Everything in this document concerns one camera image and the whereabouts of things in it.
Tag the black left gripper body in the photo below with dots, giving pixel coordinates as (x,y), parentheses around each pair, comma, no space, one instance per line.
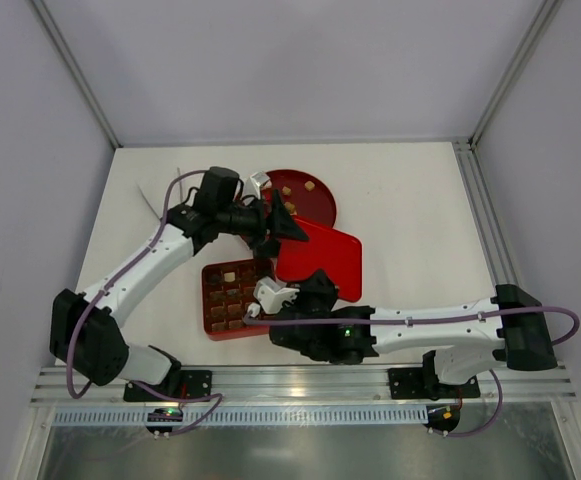
(268,226)

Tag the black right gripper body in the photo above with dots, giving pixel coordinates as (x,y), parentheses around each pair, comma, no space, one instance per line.
(307,298)

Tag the square red box lid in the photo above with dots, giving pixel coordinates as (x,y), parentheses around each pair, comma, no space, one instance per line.
(337,253)

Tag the square red chocolate box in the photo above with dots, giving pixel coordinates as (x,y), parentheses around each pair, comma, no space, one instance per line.
(224,303)

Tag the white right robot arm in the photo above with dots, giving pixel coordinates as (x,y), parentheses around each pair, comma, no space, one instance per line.
(508,329)

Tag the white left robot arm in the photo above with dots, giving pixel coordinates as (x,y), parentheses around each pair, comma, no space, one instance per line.
(86,327)

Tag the round red tray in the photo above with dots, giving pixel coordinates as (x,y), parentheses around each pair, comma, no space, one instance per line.
(318,206)

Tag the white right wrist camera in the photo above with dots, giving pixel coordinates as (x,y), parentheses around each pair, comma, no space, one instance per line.
(270,298)

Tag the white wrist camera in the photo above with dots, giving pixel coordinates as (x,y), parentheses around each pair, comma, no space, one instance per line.
(258,182)
(270,298)

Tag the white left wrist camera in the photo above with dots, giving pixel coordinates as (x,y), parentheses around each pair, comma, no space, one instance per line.
(258,182)

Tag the aluminium front rail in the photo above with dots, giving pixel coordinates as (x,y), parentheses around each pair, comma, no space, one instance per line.
(313,384)

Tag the aluminium rail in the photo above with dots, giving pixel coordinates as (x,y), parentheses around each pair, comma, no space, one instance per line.
(494,244)
(313,384)

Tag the slotted grey cable duct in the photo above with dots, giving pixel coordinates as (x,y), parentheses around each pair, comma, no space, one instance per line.
(238,416)

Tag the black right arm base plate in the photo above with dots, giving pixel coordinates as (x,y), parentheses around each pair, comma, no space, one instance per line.
(413,383)

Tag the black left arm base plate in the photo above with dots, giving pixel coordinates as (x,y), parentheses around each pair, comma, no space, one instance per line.
(180,384)

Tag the right side aluminium rail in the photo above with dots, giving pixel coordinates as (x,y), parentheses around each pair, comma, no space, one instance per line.
(494,244)

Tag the left aluminium frame post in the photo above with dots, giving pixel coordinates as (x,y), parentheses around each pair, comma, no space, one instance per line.
(59,43)

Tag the aluminium frame post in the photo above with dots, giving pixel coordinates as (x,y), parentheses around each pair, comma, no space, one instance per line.
(59,43)
(523,53)

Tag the right aluminium frame post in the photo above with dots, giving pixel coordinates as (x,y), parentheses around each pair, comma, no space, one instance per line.
(523,53)

